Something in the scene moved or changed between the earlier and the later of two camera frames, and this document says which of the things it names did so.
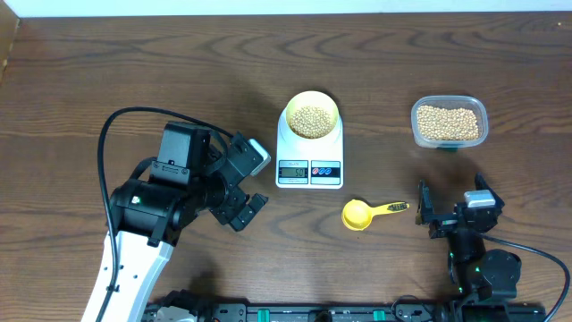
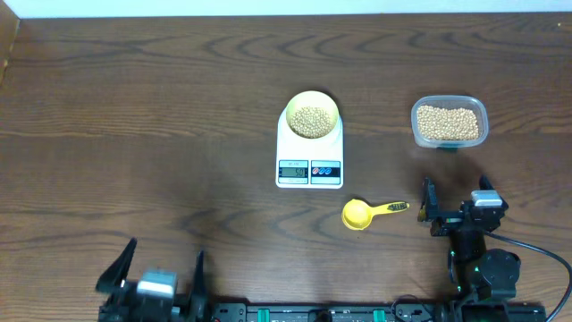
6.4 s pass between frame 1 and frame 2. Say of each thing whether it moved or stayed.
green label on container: stayed
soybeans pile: stayed
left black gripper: moved
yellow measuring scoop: stayed
